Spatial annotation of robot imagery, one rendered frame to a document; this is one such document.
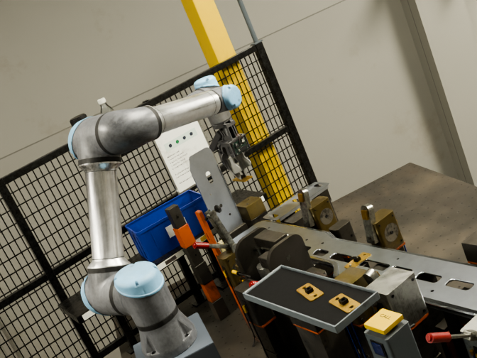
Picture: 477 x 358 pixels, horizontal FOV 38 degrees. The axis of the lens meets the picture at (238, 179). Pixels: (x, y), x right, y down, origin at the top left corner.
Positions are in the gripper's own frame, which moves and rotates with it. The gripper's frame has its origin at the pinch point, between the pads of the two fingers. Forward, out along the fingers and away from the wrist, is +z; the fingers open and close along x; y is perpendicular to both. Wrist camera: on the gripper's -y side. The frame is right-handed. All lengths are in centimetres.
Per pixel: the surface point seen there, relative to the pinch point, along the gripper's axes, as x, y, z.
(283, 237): -17.7, 41.5, 8.3
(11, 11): 7, -175, -83
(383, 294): -22, 82, 15
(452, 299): -6, 86, 26
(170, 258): -24.3, -32.8, 24.9
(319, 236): 7.5, 19.6, 26.6
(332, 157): 135, -130, 69
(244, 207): 9.4, -25.0, 21.0
